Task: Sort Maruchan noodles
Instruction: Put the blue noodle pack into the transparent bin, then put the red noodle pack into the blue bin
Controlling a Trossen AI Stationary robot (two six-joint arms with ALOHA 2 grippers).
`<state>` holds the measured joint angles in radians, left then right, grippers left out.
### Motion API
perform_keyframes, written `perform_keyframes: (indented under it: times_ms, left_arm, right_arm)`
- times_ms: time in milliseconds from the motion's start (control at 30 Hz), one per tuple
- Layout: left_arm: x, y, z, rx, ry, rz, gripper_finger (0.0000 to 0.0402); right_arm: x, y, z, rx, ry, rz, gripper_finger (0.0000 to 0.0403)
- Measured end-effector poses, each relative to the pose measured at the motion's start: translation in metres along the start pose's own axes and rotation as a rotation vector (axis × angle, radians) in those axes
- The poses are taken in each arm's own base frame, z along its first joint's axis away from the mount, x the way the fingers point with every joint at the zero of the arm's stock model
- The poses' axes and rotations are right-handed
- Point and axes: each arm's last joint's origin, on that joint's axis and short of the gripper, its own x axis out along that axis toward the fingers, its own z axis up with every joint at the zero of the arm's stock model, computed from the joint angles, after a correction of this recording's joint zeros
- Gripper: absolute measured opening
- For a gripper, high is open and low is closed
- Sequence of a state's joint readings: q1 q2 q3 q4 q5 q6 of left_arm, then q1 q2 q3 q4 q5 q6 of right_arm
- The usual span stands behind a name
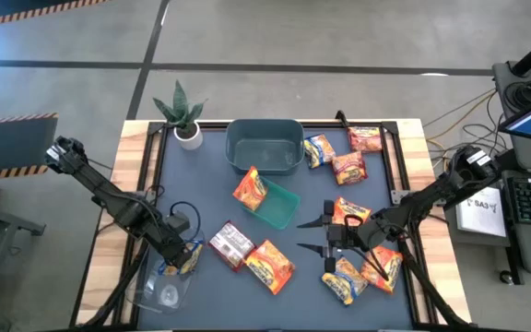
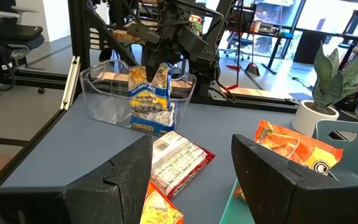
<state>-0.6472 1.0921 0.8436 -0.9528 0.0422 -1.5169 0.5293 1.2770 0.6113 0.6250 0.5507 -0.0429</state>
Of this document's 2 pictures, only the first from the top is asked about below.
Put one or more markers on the black aluminium table frame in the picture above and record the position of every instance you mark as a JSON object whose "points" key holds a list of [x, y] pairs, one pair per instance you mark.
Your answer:
{"points": [[154, 126]]}

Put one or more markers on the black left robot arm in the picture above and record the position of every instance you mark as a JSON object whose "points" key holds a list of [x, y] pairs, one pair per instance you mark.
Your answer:
{"points": [[109, 198]]}

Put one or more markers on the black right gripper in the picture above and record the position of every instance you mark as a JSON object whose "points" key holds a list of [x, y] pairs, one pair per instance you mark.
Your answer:
{"points": [[353, 237]]}

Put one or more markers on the silver metal bracket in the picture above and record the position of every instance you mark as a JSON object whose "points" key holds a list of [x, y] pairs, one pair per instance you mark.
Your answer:
{"points": [[398, 197]]}

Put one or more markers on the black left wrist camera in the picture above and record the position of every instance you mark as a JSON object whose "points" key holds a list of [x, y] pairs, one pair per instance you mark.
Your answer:
{"points": [[179, 222]]}

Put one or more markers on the white SA3 paper sign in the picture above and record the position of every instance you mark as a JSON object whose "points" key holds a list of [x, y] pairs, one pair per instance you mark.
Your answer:
{"points": [[482, 216]]}

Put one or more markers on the black hazard-striped floor mat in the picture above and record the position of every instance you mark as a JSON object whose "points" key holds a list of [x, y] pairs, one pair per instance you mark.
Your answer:
{"points": [[12, 147]]}

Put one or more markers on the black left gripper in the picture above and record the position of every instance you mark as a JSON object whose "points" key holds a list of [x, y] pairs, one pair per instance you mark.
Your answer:
{"points": [[175, 251]]}

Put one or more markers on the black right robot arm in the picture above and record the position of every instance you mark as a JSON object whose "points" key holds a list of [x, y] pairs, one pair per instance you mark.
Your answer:
{"points": [[431, 193]]}

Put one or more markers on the grey-blue table mat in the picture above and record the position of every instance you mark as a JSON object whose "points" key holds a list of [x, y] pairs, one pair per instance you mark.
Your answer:
{"points": [[293, 313]]}

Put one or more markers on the black diagonal frame strut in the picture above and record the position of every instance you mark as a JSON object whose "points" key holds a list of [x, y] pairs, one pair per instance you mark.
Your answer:
{"points": [[433, 295], [119, 286]]}

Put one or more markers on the orange chicken ramen pack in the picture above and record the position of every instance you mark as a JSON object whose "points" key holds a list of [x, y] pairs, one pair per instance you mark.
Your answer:
{"points": [[355, 209], [270, 266], [387, 272], [250, 189]]}

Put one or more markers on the large grey-blue plastic bin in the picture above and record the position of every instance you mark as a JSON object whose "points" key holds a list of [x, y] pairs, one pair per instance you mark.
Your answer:
{"points": [[265, 157]]}

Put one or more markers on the red beef ramen pack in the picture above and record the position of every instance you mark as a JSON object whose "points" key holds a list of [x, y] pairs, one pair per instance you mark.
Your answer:
{"points": [[231, 246], [365, 139], [349, 168]]}

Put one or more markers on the black caster wheel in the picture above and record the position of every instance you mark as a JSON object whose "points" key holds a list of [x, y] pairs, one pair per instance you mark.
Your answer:
{"points": [[506, 276]]}

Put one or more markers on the small teal plastic bin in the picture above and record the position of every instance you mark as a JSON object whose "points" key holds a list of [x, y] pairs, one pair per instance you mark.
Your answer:
{"points": [[279, 207]]}

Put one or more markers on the snake plant in white pot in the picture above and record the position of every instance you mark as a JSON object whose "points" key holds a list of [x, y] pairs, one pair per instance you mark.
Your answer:
{"points": [[188, 138]]}

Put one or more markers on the black camera bracket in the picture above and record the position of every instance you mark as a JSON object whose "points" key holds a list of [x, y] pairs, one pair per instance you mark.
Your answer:
{"points": [[340, 119]]}

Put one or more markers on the blue Maruchan ramen pack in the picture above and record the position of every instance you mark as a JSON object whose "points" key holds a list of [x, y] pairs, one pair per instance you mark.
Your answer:
{"points": [[346, 286], [318, 151], [194, 258]]}

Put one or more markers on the clear plastic bin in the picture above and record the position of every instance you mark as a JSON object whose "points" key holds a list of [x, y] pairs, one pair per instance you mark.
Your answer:
{"points": [[168, 295]]}

